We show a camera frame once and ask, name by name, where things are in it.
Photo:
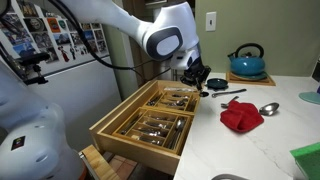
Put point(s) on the curved steel utensil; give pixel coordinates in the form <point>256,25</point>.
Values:
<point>233,91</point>

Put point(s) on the teal round coaster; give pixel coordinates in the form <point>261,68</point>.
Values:
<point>311,98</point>

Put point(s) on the dark countertop appliance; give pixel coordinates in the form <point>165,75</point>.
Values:
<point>316,71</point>

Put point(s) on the light wooden drawer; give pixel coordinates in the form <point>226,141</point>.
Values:
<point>140,156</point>

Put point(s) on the white light switch plate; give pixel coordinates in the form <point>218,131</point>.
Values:
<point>211,21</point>

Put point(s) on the teal kettle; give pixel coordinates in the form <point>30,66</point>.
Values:
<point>246,65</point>

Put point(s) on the large steel serving spoon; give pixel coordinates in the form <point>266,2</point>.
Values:
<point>180,124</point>

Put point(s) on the green badge magnet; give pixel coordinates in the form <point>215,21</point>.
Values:
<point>62,24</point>

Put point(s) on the red cloth potholder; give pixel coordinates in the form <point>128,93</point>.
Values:
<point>241,118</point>

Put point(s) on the red figure magnet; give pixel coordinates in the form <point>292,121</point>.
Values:
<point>64,55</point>

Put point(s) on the steel table knife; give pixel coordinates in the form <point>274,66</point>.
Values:
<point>128,126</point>

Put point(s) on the wooden cutlery tray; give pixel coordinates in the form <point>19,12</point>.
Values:
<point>197,105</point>
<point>150,146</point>

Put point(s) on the dark teal star dish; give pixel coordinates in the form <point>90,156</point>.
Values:
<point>217,83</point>

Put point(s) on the orange photo print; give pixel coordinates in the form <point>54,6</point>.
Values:
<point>53,25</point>

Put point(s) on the white refrigerator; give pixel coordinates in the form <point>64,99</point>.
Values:
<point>83,96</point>

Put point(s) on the steel teaspoon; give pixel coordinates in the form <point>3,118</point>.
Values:
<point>175,107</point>

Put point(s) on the big steel spoon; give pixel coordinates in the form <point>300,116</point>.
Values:
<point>268,109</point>

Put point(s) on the dark round badge print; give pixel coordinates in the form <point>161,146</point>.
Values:
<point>35,25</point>

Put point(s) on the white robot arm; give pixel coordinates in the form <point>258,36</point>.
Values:
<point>166,40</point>

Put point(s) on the square wooden trivet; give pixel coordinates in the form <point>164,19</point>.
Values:
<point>270,81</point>

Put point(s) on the blue fridge photo print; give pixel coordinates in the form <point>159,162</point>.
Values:
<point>13,36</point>

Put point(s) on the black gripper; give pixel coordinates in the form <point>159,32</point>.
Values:
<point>198,73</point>

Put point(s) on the light wooden board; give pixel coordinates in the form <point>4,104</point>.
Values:
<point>95,163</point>

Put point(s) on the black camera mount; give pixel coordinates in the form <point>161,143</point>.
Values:
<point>33,58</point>

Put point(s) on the green sponge cloth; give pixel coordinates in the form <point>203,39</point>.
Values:
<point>308,161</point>

